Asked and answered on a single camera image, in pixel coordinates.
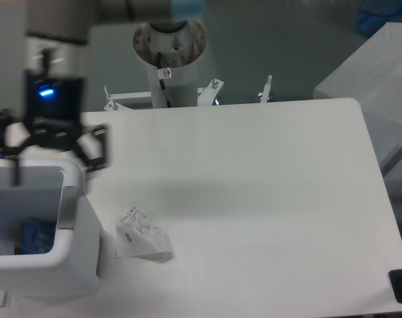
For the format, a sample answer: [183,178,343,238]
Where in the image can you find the clear plastic wrapper bag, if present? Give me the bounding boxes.
[115,202,174,263]

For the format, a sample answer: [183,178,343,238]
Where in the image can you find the grey covered box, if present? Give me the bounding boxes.
[313,23,402,175]

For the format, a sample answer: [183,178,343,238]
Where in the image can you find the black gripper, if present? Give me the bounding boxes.
[0,70,111,194]

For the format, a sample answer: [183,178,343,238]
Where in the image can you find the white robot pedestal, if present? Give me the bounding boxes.
[133,20,207,108]

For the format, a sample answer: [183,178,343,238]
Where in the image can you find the white trash can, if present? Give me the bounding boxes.
[0,159,105,297]

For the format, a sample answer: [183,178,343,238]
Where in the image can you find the white pedestal base bracket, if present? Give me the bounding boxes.
[103,78,225,111]

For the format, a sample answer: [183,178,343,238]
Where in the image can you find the blue yellow snack package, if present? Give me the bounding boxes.
[17,220,56,255]

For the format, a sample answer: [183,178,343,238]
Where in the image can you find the metal clamp screw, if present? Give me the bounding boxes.
[258,75,274,103]

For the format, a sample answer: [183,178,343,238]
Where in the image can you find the black pedestal cable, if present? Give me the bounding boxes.
[156,51,173,109]

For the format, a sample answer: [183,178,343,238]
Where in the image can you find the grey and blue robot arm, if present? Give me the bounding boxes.
[0,1,206,187]

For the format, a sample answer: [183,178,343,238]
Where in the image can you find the blue plastic bag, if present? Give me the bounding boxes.
[356,0,402,38]

